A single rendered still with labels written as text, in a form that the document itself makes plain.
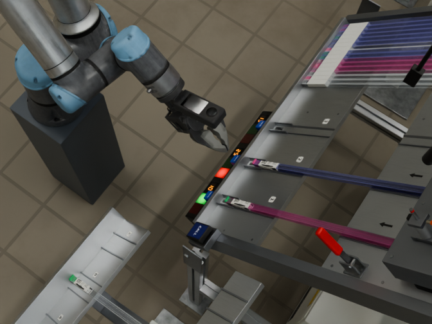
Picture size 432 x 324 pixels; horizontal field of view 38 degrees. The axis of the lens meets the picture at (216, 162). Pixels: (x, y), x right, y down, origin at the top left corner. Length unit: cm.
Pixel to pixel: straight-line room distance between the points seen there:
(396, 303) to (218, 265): 119
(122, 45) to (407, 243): 68
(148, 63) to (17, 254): 108
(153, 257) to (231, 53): 83
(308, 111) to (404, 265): 60
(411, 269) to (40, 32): 84
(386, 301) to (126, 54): 70
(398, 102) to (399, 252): 148
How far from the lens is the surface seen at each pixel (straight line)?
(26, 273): 218
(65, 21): 153
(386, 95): 242
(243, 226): 131
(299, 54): 244
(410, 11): 154
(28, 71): 153
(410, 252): 97
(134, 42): 130
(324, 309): 149
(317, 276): 110
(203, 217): 139
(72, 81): 136
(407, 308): 98
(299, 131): 142
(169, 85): 134
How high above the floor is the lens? 207
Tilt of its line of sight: 69 degrees down
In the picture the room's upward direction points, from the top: 5 degrees clockwise
